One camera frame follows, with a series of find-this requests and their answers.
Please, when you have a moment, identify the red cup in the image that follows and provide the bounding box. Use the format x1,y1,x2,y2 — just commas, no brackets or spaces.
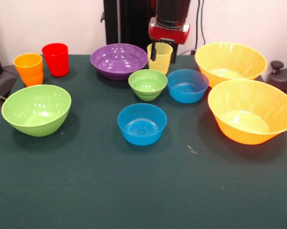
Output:
41,42,69,77

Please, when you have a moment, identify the large green bowl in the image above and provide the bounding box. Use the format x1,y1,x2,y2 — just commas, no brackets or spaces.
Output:
1,84,72,137

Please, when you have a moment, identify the orange cup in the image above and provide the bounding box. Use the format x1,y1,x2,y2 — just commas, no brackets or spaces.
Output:
13,52,44,87

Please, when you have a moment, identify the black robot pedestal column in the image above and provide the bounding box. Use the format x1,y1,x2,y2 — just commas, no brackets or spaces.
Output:
101,0,184,56

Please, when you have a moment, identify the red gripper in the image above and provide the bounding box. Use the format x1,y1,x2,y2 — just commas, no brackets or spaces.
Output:
148,16,191,64

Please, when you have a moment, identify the purple bowl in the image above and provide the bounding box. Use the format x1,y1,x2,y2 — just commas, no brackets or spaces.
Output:
90,43,149,81

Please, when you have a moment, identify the yellow cup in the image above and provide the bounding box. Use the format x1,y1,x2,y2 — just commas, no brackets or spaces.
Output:
147,42,174,75

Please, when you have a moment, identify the dark green table cloth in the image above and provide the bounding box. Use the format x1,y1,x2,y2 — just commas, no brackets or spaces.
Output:
0,54,287,229

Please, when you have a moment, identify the black wall cable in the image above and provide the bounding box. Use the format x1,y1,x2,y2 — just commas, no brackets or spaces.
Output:
197,0,206,46

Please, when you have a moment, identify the small green bowl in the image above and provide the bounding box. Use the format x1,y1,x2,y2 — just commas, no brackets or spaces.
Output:
128,69,168,102

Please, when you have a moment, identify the black pedestal foot with knob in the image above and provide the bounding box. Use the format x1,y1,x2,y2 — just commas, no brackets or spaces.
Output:
267,60,287,95

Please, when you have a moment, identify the large orange bowl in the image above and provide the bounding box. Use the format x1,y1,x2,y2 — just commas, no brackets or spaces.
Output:
195,42,268,88
207,79,287,146

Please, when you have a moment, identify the blue bowl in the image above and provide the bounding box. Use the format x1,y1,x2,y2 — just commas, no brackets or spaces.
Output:
117,103,168,146
167,69,210,104

